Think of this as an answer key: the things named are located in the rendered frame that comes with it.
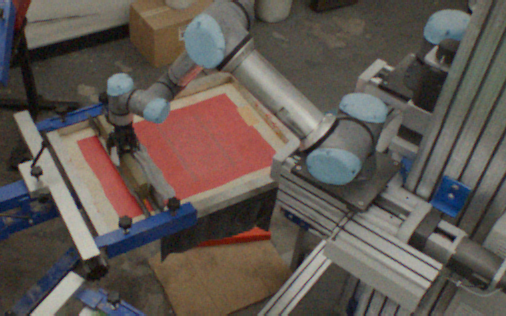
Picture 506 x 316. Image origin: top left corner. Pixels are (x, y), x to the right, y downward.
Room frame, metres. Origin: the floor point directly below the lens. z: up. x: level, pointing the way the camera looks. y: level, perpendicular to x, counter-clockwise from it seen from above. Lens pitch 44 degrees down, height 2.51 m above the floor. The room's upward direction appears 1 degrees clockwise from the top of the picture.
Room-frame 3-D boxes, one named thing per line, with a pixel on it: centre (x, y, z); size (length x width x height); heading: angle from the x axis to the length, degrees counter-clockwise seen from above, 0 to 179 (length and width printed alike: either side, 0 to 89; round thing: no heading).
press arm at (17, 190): (1.29, 0.51, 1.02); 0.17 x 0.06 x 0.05; 118
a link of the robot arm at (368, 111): (1.20, -0.45, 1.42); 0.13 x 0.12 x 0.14; 149
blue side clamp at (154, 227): (1.20, 0.09, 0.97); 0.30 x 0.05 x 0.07; 118
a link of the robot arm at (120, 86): (1.44, 0.18, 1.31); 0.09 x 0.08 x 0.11; 59
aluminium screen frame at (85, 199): (1.56, 0.01, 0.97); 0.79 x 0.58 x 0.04; 118
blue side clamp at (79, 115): (1.69, 0.35, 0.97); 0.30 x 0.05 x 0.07; 118
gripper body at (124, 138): (1.44, 0.18, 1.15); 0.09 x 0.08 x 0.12; 28
